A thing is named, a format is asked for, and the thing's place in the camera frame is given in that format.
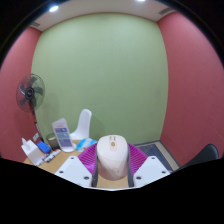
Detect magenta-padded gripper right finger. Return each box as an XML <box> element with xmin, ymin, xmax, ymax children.
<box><xmin>126</xmin><ymin>143</ymin><xmax>172</xmax><ymax>188</ymax></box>

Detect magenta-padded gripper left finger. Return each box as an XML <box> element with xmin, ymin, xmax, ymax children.
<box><xmin>54</xmin><ymin>143</ymin><xmax>100</xmax><ymax>188</ymax></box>

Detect beige computer mouse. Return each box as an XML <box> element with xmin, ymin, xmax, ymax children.
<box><xmin>95</xmin><ymin>134</ymin><xmax>130</xmax><ymax>182</ymax></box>

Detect black marker pen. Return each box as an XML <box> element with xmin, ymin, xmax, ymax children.
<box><xmin>49</xmin><ymin>148</ymin><xmax>62</xmax><ymax>162</ymax></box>

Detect light blue packet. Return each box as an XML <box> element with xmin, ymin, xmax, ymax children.
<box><xmin>75</xmin><ymin>137</ymin><xmax>98</xmax><ymax>153</ymax></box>

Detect white marker pen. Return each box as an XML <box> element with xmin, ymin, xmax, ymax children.
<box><xmin>34</xmin><ymin>154</ymin><xmax>52</xmax><ymax>167</ymax></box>

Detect dark mesh pen cup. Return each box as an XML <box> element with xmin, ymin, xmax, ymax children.
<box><xmin>45</xmin><ymin>132</ymin><xmax>61</xmax><ymax>151</ymax></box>

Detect white sign stand blue leaflet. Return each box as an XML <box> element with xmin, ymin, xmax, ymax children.
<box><xmin>51</xmin><ymin>117</ymin><xmax>77</xmax><ymax>153</ymax></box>

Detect small blue box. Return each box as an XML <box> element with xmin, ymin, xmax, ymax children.
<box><xmin>36</xmin><ymin>140</ymin><xmax>52</xmax><ymax>155</ymax></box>

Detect white tissue box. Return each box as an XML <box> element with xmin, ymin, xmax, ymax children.
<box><xmin>20</xmin><ymin>137</ymin><xmax>44</xmax><ymax>167</ymax></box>

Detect black office chair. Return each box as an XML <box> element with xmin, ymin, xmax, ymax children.
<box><xmin>174</xmin><ymin>143</ymin><xmax>220</xmax><ymax>172</ymax></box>

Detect standing fan with red pole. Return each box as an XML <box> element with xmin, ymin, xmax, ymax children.
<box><xmin>15</xmin><ymin>73</ymin><xmax>47</xmax><ymax>144</ymax></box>

